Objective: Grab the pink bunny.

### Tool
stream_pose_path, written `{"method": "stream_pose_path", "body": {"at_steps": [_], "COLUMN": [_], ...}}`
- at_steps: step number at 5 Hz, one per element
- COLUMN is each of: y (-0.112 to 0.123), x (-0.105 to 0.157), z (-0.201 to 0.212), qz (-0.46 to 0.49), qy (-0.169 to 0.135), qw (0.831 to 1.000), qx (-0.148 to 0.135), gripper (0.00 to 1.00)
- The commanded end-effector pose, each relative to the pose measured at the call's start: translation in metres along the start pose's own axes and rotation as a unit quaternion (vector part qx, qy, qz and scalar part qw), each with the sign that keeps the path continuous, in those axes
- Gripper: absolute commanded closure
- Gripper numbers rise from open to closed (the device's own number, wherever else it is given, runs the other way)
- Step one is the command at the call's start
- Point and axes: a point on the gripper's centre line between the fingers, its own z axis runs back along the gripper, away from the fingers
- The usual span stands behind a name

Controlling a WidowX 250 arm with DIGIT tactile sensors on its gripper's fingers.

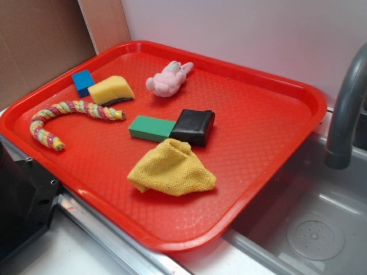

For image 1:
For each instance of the yellow sponge wedge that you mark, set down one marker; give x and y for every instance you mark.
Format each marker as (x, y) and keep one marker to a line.
(112, 90)

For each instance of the grey plastic sink basin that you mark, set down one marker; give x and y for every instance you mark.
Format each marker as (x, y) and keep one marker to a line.
(309, 219)

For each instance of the pink plush bunny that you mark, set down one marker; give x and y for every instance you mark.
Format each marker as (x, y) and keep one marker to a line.
(168, 82)

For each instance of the blue wooden block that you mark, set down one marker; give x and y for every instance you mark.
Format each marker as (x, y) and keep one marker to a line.
(82, 81)

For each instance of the grey plastic faucet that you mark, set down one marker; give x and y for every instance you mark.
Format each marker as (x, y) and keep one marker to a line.
(348, 123)

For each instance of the green wooden block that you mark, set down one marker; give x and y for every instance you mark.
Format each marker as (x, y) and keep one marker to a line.
(150, 128)

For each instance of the multicolour twisted rope toy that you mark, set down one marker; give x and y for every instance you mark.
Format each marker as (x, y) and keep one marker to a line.
(49, 140)

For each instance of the red plastic tray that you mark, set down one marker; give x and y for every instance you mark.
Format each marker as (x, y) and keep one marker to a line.
(261, 119)

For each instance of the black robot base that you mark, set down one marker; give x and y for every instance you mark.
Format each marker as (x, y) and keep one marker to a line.
(29, 193)

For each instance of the black rubber block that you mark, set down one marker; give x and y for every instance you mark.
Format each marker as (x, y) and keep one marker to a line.
(194, 127)

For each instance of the brown cardboard panel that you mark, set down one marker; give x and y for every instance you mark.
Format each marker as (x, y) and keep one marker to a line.
(40, 40)

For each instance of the yellow microfibre cloth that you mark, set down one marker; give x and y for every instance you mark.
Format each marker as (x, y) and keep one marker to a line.
(173, 169)

